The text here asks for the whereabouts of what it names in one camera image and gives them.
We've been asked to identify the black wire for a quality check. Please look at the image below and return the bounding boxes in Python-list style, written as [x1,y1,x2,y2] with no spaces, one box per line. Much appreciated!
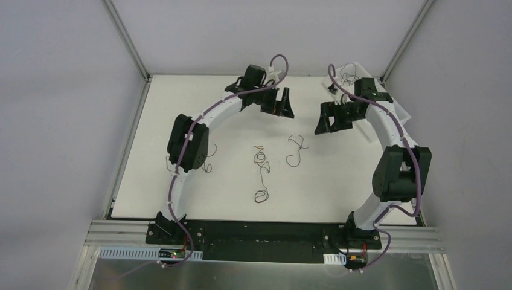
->
[252,144,271,204]
[339,62,360,87]
[165,143,219,173]

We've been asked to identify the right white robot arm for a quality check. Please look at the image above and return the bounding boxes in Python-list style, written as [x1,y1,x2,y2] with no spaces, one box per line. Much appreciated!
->
[315,78,432,248]

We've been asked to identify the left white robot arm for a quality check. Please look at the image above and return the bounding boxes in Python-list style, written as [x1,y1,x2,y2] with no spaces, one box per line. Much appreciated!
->
[150,65,295,245]

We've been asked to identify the white compartment tray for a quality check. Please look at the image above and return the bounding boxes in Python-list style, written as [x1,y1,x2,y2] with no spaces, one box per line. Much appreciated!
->
[322,62,416,148]

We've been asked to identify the aluminium frame rail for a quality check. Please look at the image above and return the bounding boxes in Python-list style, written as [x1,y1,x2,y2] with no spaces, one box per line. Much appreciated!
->
[85,219,446,254]

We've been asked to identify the right white cable duct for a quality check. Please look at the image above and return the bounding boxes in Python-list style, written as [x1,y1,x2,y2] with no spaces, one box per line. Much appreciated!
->
[323,253,347,265]

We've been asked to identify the white cable duct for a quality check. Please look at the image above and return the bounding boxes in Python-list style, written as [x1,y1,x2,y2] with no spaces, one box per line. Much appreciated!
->
[98,246,190,262]
[323,253,347,265]

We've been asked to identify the right corner aluminium post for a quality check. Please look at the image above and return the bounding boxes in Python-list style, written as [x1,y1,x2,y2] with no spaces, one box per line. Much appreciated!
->
[379,0,436,86]

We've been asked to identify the corner aluminium post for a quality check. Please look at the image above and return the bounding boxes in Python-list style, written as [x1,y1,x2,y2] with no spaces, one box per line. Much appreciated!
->
[379,0,436,86]
[102,0,150,83]

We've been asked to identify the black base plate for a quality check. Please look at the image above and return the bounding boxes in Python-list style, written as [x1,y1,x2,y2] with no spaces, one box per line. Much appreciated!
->
[146,215,382,263]

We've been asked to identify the left corner aluminium post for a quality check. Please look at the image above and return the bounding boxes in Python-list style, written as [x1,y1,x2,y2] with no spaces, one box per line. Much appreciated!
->
[102,0,150,83]

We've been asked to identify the left white cable duct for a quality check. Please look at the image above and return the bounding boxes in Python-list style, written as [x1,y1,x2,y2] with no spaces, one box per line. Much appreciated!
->
[98,246,190,262]

